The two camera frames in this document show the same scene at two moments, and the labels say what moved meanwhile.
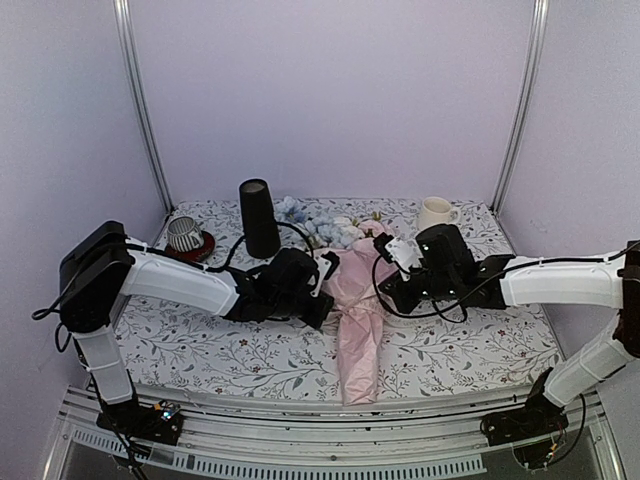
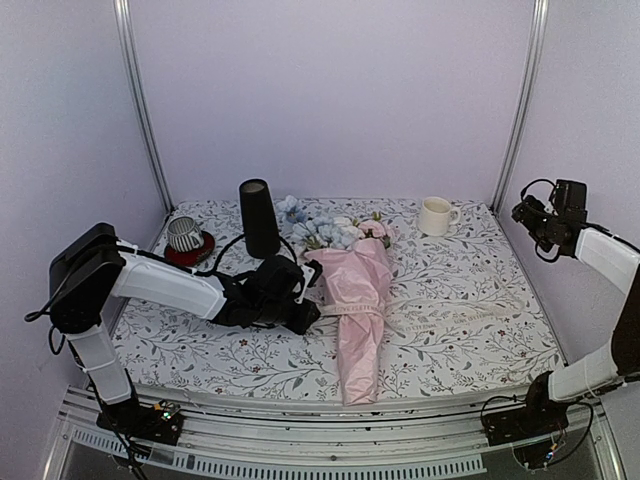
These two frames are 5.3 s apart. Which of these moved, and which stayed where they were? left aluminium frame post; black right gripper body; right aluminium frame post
Moved: black right gripper body
Stayed: right aluminium frame post; left aluminium frame post
